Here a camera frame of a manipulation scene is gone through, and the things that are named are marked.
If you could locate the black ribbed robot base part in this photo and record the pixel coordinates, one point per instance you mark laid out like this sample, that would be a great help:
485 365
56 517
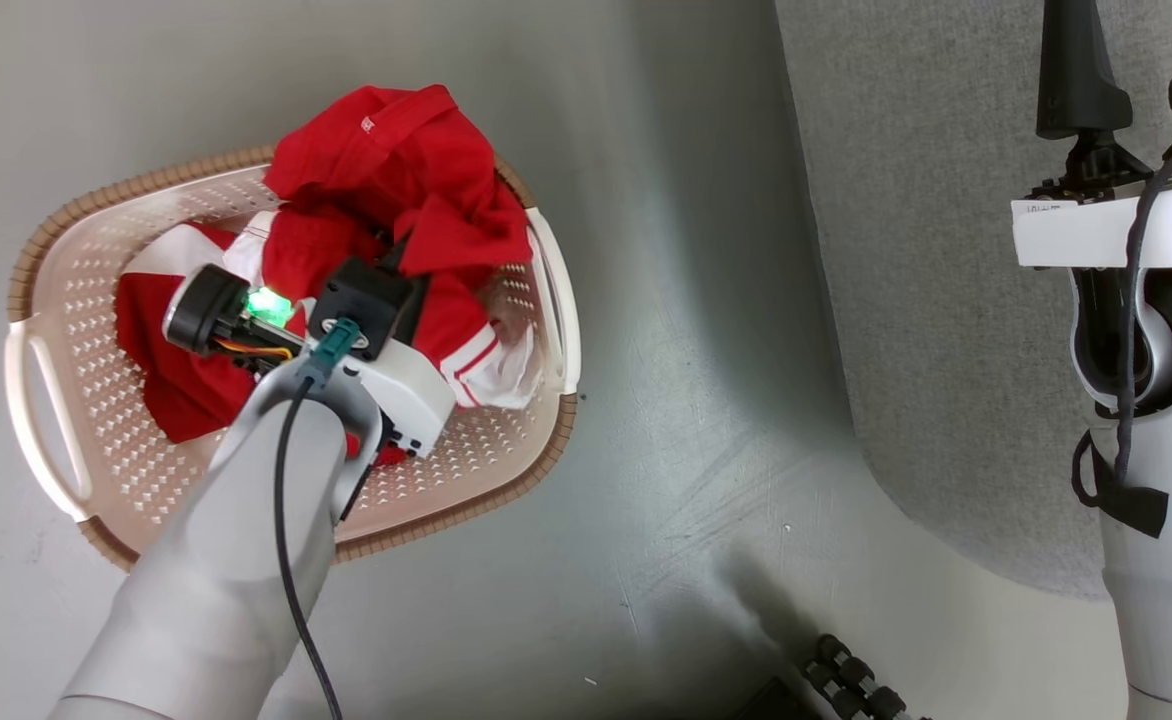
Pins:
851 680

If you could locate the grey fabric sofa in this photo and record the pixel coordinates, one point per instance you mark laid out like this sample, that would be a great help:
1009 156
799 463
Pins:
946 250

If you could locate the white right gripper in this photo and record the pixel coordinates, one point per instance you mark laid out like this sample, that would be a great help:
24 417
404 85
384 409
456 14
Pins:
1076 235

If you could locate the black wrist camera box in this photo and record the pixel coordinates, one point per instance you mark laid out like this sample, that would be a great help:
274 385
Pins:
371 300

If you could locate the beige perforated laundry basket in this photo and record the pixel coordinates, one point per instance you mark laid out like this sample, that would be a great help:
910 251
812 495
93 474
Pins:
96 400

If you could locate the red and white garment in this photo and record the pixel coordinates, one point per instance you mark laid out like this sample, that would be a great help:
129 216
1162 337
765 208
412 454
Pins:
416 170

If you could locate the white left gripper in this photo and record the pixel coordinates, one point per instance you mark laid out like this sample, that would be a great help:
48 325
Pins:
411 395

